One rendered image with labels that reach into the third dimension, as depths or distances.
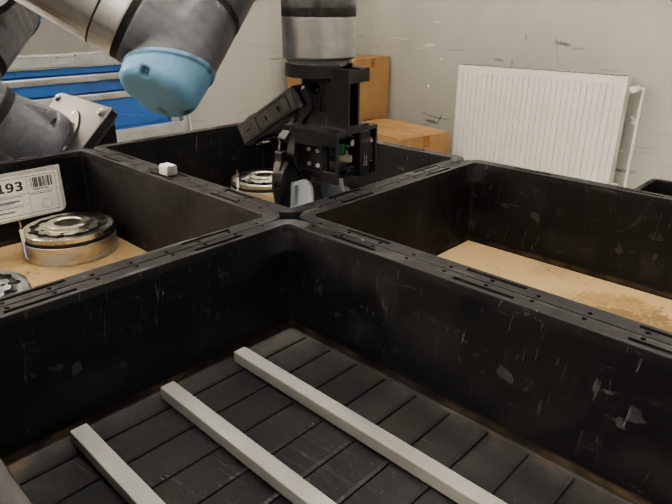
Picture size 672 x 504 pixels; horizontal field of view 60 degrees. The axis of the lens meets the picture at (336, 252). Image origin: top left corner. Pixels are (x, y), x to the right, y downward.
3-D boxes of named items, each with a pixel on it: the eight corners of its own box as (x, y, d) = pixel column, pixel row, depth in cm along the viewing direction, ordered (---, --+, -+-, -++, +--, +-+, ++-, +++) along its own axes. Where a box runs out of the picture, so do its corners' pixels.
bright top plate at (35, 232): (5, 233, 68) (4, 228, 68) (83, 210, 76) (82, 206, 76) (52, 252, 63) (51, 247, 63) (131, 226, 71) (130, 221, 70)
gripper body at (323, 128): (335, 192, 59) (335, 68, 54) (273, 178, 64) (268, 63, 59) (377, 176, 64) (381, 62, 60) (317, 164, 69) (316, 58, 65)
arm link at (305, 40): (265, 17, 57) (317, 16, 63) (267, 65, 59) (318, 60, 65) (324, 18, 53) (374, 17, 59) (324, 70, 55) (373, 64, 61)
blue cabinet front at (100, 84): (22, 216, 236) (-10, 73, 215) (177, 181, 284) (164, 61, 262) (24, 218, 234) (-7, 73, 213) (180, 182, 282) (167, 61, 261)
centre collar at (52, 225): (37, 227, 69) (36, 222, 69) (76, 216, 72) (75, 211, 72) (60, 236, 66) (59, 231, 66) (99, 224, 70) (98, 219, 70)
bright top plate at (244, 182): (217, 181, 89) (217, 178, 88) (265, 168, 96) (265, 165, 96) (264, 194, 83) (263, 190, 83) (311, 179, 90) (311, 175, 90)
